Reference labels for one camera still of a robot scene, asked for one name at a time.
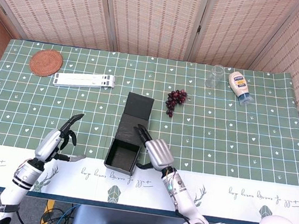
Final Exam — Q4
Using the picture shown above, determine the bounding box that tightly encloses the clear plastic cup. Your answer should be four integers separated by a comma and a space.
204, 64, 226, 90

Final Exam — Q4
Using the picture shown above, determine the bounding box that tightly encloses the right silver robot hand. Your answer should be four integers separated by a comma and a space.
127, 123, 179, 175

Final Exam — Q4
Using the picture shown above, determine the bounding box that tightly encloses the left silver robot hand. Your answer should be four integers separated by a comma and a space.
33, 107, 93, 168

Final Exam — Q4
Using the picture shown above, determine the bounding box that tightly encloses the round woven rattan coaster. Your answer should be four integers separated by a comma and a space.
27, 47, 65, 79

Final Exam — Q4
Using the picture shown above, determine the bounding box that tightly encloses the blue floor cable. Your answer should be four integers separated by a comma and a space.
51, 201, 81, 224

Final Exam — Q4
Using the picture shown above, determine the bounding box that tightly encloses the mayonnaise squeeze bottle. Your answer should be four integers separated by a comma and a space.
225, 70, 257, 107

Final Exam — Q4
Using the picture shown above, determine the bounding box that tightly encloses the bamboo folding screen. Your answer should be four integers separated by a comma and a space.
0, 0, 299, 111

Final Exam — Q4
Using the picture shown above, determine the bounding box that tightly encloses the black cardboard folding box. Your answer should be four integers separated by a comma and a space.
102, 89, 156, 178

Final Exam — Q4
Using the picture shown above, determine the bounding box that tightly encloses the bunch of dark red grapes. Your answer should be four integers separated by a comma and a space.
163, 87, 192, 120

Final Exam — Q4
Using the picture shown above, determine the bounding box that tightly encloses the green checked deer tablecloth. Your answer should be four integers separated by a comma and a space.
0, 32, 299, 224

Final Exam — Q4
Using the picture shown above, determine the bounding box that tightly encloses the white folded laptop stand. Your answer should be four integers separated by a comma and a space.
52, 67, 116, 94

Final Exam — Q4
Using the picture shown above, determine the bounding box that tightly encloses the black floor cable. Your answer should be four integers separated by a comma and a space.
39, 205, 75, 224

